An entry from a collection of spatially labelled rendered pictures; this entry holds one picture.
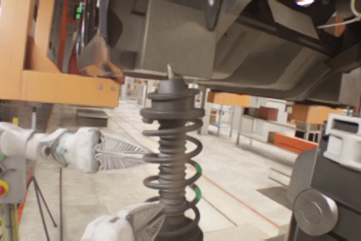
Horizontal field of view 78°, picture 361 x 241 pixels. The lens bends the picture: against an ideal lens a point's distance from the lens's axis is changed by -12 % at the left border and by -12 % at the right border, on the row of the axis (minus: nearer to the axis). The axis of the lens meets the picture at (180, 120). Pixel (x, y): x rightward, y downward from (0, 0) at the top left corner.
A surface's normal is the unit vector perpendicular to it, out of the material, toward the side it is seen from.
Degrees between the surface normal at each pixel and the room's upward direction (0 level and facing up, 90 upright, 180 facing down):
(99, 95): 90
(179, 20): 90
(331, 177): 90
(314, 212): 90
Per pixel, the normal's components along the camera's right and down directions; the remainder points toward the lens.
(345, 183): -0.90, -0.06
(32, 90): 0.43, 0.17
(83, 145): -0.14, -0.02
